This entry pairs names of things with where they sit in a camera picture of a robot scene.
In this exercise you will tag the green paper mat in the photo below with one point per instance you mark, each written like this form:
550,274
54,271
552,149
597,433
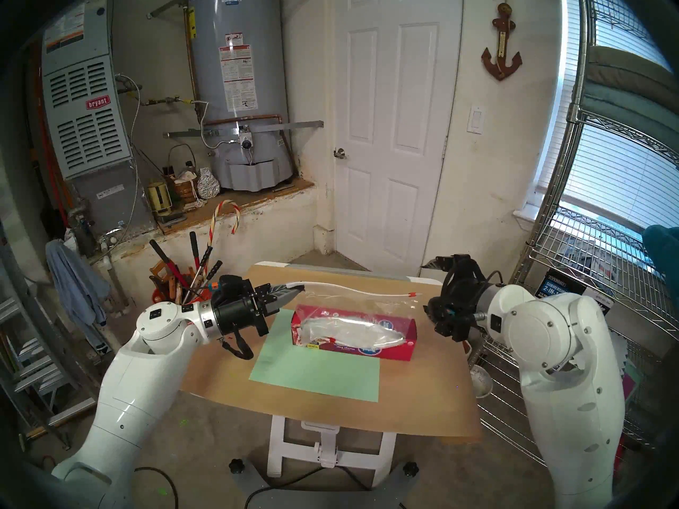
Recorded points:
313,375

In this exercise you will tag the grey bryant furnace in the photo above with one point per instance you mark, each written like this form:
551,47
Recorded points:
87,142

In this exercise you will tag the foil wrapped lump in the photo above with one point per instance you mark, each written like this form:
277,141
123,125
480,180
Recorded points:
208,184

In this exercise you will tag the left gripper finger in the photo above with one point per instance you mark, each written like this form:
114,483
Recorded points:
278,304
286,289

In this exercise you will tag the utility pump retail box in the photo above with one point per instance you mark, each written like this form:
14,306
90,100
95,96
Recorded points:
557,288

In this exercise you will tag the white pvc pipe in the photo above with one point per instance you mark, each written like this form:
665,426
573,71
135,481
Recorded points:
109,280

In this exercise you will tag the long wooden pole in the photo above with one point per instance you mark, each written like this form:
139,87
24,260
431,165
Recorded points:
34,433

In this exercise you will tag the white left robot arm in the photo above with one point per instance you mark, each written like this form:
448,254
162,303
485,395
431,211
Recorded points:
138,375

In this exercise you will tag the red cardboard box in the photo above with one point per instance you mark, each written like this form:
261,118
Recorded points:
392,354

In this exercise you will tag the pink paper sheet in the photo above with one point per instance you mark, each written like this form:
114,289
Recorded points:
631,383

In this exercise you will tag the teal cloth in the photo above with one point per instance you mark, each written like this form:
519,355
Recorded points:
663,251

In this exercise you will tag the white light switch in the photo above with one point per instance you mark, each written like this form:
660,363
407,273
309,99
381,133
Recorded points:
476,120

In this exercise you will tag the orange plastic bucket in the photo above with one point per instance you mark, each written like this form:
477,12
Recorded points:
155,297

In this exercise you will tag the white table stand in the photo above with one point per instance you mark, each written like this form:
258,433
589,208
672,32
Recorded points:
329,444

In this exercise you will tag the yellow tin canister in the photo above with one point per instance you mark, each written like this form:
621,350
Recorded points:
158,198

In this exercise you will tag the clear ziplock bag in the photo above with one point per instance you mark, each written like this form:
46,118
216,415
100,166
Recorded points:
350,330

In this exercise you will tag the white scalloped paper sheet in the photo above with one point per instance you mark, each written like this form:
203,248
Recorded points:
619,354

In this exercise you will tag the black base knob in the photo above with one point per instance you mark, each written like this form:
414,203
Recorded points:
410,468
237,465

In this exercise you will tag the olive grey cushion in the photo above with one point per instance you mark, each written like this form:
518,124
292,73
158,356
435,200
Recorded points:
631,68

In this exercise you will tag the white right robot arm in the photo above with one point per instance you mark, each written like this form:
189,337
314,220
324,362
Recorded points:
567,375

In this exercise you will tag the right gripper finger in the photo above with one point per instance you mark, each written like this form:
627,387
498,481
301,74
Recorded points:
437,263
434,310

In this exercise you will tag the window with white blinds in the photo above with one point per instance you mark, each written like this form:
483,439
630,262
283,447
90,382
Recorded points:
610,168

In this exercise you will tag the white panel door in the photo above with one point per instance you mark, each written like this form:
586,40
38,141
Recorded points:
392,142

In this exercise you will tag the white window sill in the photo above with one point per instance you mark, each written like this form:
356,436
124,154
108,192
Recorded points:
528,217

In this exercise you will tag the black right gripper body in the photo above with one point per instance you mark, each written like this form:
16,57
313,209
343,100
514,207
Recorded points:
464,301

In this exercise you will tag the wooden ledge board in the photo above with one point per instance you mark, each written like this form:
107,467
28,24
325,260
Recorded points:
244,198

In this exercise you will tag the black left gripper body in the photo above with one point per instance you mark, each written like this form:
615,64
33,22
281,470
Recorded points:
238,306

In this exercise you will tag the grey water heater tank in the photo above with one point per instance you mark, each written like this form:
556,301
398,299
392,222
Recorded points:
260,62

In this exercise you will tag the clear glass bowl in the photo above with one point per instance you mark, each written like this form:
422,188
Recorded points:
480,382

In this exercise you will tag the brown anchor wall thermometer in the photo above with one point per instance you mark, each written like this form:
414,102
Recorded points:
499,72

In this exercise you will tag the yellow gas line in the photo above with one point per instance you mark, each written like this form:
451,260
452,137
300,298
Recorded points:
170,100

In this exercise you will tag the teal grey cushion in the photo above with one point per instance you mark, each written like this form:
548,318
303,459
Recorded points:
620,113

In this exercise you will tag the blue hanging towel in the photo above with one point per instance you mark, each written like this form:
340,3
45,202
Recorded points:
74,288

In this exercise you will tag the aluminium step ladder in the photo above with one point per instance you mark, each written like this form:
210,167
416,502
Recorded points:
53,402

